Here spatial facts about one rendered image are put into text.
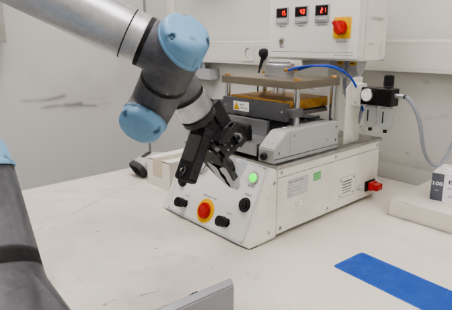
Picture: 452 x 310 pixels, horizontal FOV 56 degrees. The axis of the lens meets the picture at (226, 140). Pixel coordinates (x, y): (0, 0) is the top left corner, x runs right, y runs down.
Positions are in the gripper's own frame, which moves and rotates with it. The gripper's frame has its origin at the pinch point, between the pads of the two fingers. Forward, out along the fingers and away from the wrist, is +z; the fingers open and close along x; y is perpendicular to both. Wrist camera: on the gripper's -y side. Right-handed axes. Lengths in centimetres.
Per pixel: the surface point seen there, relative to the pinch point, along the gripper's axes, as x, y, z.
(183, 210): 19.7, -6.1, 10.1
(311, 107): 2.0, 32.6, 5.0
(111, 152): 156, 22, 53
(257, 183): -1.7, 5.1, 3.6
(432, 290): -38.7, 4.4, 19.7
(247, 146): 3.9, 11.0, -1.0
